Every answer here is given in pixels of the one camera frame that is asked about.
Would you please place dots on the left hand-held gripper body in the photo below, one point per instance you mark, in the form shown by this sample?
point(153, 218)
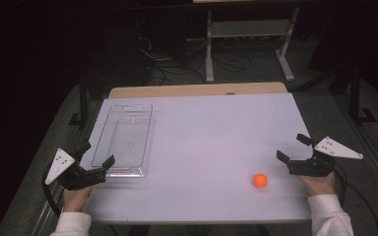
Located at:
point(78, 177)

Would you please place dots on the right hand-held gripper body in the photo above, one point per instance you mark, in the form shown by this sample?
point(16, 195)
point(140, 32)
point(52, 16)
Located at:
point(311, 167)

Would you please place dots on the clear plastic tray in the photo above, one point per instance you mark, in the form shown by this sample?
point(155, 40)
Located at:
point(126, 141)

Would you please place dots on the orange ping-pong ball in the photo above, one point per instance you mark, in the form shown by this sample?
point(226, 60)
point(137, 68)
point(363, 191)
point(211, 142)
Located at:
point(260, 180)

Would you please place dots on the person's right hand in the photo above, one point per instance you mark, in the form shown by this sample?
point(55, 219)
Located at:
point(320, 185)

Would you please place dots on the person's left hand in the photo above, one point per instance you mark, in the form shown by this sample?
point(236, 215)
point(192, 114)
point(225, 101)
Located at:
point(75, 200)

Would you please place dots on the black floor stand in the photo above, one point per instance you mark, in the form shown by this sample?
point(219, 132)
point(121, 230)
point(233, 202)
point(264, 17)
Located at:
point(356, 98)
point(83, 101)

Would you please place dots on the wooden table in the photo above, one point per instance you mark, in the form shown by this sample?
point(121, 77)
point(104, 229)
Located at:
point(177, 90)

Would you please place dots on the grey metal stand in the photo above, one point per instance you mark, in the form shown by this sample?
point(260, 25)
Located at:
point(249, 29)

